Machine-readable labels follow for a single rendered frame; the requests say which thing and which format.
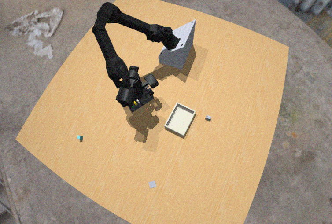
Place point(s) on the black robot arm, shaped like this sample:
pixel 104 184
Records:
pixel 116 68

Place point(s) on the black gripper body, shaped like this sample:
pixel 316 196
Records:
pixel 150 80

